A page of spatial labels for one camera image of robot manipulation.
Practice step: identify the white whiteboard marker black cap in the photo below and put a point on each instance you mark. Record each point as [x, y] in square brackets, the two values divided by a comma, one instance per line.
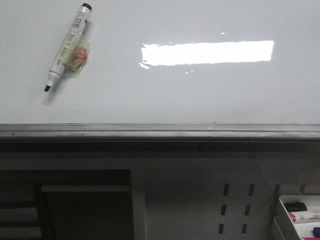
[74, 50]

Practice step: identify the white whiteboard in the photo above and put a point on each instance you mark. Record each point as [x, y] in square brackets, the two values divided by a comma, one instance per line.
[164, 61]

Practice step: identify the grey whiteboard frame rail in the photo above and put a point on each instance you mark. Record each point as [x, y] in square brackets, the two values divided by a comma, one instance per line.
[50, 137]

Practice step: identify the red capped marker in box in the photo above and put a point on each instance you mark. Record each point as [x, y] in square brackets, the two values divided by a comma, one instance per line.
[301, 217]

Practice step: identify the white slotted metal panel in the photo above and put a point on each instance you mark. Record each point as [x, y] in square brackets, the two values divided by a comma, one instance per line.
[149, 195]

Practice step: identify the blue marker in box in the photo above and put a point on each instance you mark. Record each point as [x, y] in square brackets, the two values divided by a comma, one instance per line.
[316, 232]

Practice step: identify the white marker holder box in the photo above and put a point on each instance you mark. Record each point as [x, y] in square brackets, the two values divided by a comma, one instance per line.
[283, 227]

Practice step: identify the pink item in box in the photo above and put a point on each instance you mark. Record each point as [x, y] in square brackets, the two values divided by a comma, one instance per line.
[311, 238]

